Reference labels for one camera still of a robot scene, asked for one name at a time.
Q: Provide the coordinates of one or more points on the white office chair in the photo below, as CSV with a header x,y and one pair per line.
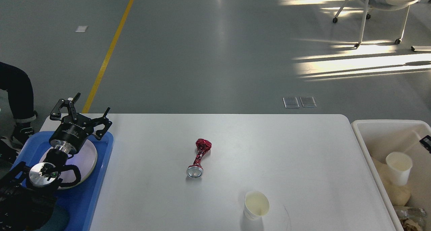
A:
x,y
383,5

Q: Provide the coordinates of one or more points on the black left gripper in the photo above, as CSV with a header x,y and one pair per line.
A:
x,y
70,135

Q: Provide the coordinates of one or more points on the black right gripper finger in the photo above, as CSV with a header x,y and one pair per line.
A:
x,y
426,142

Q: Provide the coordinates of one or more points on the crushed red can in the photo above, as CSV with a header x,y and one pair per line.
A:
x,y
203,147

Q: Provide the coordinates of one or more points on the clear floor plate left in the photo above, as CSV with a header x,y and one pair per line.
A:
x,y
291,102

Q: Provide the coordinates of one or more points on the white paper cup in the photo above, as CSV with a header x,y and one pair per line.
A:
x,y
256,205
399,167

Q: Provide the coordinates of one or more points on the person dark trousers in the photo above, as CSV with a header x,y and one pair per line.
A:
x,y
18,86

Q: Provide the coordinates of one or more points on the clear floor plate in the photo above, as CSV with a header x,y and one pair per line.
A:
x,y
308,102
291,102

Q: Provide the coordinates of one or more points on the brown paper napkin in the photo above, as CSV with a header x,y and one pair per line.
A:
x,y
410,225

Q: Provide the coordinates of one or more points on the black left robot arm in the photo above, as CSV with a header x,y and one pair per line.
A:
x,y
28,192

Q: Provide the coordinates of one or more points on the blue plastic tray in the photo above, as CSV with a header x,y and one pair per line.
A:
x,y
81,200

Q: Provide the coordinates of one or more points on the pink plate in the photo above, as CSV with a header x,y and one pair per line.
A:
x,y
67,176

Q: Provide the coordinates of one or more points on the white plastic bin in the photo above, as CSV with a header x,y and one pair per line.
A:
x,y
378,138

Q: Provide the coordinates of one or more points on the aluminium foil tray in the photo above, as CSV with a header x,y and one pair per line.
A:
x,y
418,215

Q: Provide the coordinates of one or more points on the teal mug yellow inside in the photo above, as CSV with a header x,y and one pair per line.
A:
x,y
58,221

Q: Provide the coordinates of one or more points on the clear floor plate right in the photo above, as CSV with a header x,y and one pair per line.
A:
x,y
308,102

